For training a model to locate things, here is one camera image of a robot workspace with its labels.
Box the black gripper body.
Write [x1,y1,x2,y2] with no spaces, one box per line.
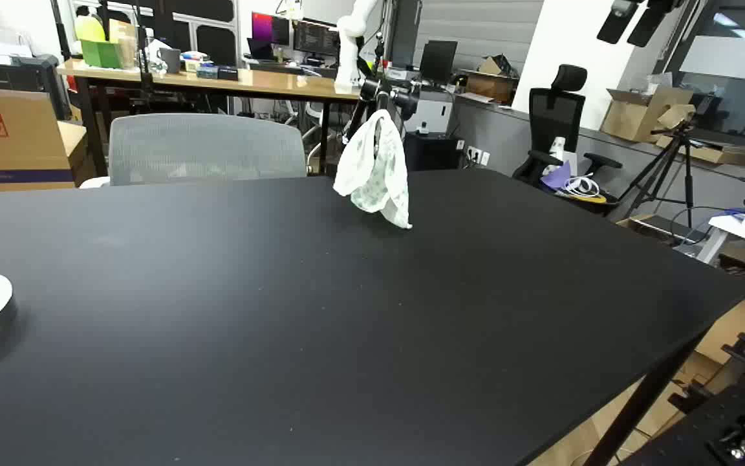
[359,71,419,113]

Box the white towel with green print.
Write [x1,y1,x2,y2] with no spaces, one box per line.
[331,105,415,232]

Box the small black monitor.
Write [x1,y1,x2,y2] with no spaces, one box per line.
[416,38,461,88]

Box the small brown cardboard box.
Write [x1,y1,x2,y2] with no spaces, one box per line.
[462,55,521,109]

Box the computer monitor with pink screen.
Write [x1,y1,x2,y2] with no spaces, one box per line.
[248,9,294,61]

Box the long wooden desk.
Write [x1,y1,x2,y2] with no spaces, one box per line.
[63,56,368,175]

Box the black office chair with headrest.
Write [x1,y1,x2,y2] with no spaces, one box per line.
[512,61,627,201]

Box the purple bag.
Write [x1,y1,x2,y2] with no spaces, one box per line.
[540,162,576,194]

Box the grey mesh office chair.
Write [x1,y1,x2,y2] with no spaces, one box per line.
[78,110,311,192]

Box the open cardboard box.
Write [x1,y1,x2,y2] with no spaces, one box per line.
[601,84,699,144]

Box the green plastic bin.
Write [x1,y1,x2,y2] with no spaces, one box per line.
[76,13,128,69]

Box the large brown cardboard box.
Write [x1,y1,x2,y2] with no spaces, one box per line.
[0,84,89,194]

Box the black camera tripod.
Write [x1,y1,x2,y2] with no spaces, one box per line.
[614,118,700,229]

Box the black metal frame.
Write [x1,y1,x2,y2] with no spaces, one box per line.
[622,330,745,466]

